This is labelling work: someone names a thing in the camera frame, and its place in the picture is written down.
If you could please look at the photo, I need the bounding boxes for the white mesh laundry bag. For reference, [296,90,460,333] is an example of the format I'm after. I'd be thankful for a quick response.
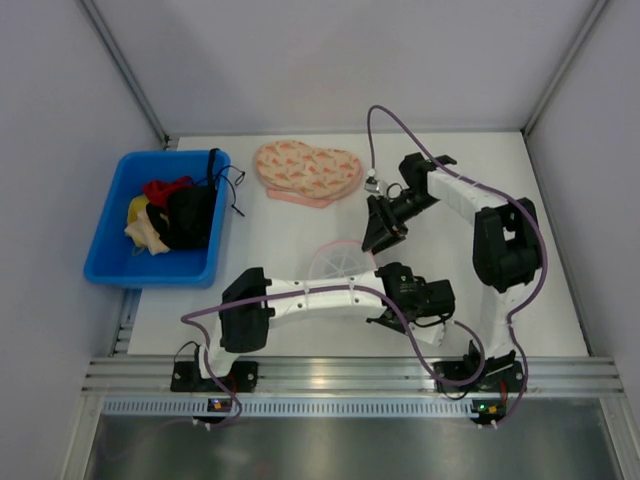
[307,240,377,280]

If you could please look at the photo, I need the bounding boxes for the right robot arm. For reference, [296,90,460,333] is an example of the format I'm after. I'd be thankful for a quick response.
[362,153,548,355]

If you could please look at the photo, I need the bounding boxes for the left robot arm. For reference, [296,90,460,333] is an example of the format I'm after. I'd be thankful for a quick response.
[197,262,455,379]

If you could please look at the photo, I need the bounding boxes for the tulip print laundry bag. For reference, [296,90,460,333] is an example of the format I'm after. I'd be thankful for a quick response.
[254,140,363,209]

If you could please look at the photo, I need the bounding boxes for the red garment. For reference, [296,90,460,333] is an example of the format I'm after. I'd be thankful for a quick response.
[142,176,194,208]

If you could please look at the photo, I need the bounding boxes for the beige garment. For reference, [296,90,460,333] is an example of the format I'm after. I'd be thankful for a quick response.
[125,209,170,256]

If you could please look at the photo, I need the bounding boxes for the yellow garment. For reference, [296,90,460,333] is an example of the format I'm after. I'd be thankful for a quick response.
[126,194,149,225]

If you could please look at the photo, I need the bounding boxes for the blue plastic bin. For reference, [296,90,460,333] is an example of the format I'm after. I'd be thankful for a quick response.
[84,150,231,289]

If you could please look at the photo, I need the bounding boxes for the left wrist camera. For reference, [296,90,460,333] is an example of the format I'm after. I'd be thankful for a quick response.
[412,323,447,347]

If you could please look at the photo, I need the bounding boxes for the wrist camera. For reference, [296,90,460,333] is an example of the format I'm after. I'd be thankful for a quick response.
[412,323,447,347]
[364,169,387,196]

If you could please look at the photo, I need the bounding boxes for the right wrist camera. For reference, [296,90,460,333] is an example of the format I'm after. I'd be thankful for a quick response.
[364,169,387,196]

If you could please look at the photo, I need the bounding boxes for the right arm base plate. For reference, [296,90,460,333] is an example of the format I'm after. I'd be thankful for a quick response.
[434,355,524,398]

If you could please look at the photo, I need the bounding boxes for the black garment with straps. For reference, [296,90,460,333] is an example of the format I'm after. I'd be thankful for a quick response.
[146,148,246,250]

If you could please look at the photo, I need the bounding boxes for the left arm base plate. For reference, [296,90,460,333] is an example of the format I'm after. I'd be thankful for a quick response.
[169,357,259,394]

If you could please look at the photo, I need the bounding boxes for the perforated cable tray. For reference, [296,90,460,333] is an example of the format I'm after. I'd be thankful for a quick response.
[103,396,506,419]

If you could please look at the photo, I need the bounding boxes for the aluminium mounting rail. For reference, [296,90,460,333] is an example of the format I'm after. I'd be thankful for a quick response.
[82,356,624,398]

